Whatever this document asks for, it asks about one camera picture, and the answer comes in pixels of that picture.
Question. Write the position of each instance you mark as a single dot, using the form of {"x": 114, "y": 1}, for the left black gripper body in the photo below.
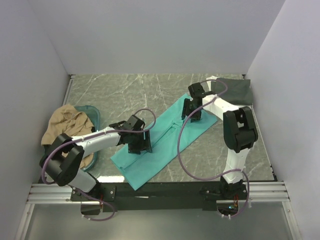
{"x": 138, "y": 143}

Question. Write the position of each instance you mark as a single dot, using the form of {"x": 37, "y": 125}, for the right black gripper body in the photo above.
{"x": 197, "y": 116}

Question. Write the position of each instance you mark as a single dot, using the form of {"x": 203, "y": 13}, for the teal t shirt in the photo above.
{"x": 138, "y": 169}

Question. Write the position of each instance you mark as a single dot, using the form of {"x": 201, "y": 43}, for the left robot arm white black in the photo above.
{"x": 62, "y": 159}

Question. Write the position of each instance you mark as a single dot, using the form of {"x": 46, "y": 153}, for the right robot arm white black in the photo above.
{"x": 239, "y": 127}

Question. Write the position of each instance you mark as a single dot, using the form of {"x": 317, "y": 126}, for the folded white t shirt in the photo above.
{"x": 211, "y": 83}

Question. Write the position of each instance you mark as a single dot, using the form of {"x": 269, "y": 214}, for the folded dark grey t shirt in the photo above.
{"x": 239, "y": 91}

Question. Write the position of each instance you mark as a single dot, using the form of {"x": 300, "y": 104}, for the teal plastic basket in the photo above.
{"x": 93, "y": 112}

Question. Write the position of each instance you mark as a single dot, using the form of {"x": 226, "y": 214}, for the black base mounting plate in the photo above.
{"x": 202, "y": 195}

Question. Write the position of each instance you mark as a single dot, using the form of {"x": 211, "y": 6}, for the tan t shirt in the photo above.
{"x": 67, "y": 125}

